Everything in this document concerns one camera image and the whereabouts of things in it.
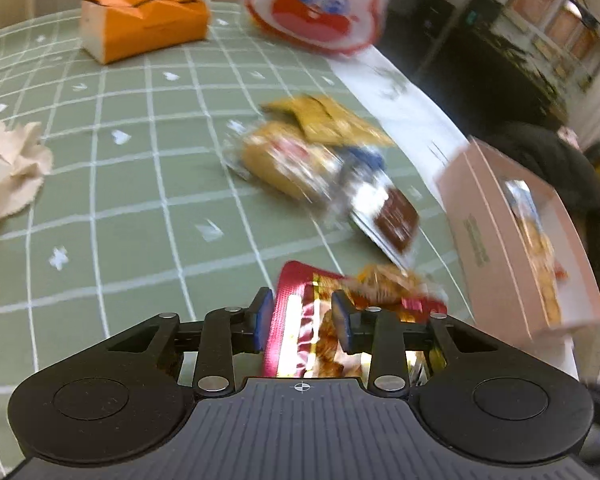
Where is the red pink snack bag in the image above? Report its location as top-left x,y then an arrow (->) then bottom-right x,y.
263,260 -> 448,382

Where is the pink cardboard box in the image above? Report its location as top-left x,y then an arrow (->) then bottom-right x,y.
437,140 -> 600,347

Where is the chocolate square white wrapper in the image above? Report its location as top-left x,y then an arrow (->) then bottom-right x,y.
350,179 -> 419,269

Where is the gold foil snack packet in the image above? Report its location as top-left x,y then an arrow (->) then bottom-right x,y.
260,94 -> 393,146

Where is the black jacket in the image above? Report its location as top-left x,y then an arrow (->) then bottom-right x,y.
486,122 -> 600,286

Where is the long biscuit packet blue top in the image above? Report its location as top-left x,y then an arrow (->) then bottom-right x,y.
502,180 -> 562,325

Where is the orange tissue box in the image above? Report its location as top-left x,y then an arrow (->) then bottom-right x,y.
80,0 -> 211,65

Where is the red white bunny bag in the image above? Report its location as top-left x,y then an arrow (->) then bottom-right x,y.
244,0 -> 390,55

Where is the green checked tablecloth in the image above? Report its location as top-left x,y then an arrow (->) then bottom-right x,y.
0,3 -> 471,476

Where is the round bread in clear wrapper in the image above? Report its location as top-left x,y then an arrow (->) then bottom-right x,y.
222,120 -> 343,205

